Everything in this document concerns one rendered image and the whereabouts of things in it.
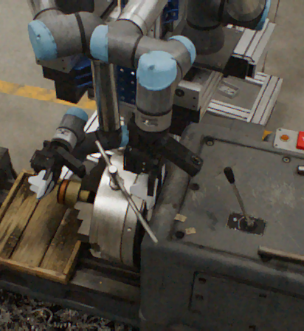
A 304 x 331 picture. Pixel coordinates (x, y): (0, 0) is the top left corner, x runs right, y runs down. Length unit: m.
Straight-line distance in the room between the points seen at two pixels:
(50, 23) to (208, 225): 0.74
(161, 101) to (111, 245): 0.52
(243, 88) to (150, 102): 2.24
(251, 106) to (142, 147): 2.06
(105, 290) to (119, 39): 0.80
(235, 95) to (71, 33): 1.74
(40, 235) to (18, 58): 2.23
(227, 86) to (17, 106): 1.24
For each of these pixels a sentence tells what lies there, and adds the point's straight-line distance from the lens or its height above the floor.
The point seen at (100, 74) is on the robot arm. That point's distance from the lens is 1.84.
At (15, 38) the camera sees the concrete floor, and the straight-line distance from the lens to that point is 4.15.
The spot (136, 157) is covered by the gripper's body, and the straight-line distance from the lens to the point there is 1.27.
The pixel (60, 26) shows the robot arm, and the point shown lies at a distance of 1.75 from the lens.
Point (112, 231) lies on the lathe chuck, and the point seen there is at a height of 1.15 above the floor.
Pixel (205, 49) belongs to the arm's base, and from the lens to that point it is 2.03.
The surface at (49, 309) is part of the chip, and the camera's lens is 2.08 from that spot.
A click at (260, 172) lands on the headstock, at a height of 1.26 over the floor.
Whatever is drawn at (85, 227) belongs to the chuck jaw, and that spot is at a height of 1.10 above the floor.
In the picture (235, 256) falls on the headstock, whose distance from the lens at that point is 1.40.
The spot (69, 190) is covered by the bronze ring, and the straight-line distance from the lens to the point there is 1.68.
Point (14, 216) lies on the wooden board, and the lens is 1.95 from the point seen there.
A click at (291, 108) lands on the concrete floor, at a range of 3.65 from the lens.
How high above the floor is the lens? 2.42
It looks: 52 degrees down
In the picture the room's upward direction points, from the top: 2 degrees counter-clockwise
